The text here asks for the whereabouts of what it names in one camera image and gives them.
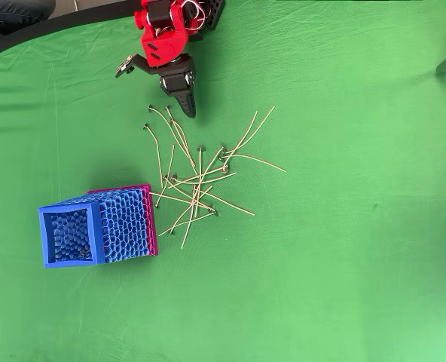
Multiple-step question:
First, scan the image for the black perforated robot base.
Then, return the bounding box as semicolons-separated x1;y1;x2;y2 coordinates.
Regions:
198;0;227;32

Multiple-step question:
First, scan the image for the blue pink lattice basket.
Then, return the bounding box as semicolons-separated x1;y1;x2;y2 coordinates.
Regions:
37;183;159;269

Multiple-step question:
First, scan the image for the person's dark trouser leg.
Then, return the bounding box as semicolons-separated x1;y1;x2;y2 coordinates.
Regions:
0;0;57;38

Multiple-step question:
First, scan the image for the green cloth with black edge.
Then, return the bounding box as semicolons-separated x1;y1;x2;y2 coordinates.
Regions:
0;0;446;362

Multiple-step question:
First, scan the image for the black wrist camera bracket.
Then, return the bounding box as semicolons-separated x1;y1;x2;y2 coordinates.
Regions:
114;54;162;79

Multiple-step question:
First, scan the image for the white red servo cable loop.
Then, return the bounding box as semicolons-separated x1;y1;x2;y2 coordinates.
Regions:
180;0;206;32

